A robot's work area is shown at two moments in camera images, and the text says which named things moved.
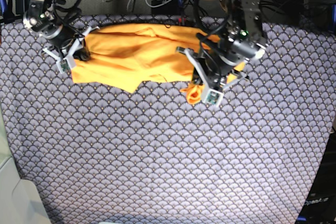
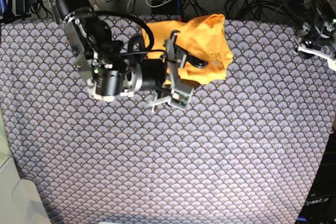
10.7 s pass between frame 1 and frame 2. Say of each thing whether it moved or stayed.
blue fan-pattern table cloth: stayed
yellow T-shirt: moved
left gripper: moved
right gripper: moved
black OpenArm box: stayed
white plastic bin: stayed
